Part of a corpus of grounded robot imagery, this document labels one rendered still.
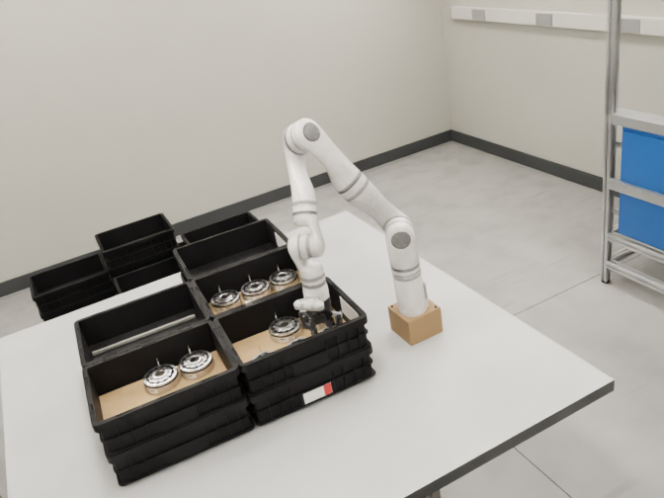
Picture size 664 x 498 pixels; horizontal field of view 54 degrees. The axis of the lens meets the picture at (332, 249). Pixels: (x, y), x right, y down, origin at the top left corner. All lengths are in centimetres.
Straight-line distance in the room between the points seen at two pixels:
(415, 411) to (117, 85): 345
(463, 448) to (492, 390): 24
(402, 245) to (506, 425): 59
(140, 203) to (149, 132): 52
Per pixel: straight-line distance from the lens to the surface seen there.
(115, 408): 201
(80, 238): 498
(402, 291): 206
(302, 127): 183
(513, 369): 202
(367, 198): 191
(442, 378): 200
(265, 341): 206
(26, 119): 474
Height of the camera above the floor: 197
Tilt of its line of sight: 27 degrees down
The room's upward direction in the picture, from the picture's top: 11 degrees counter-clockwise
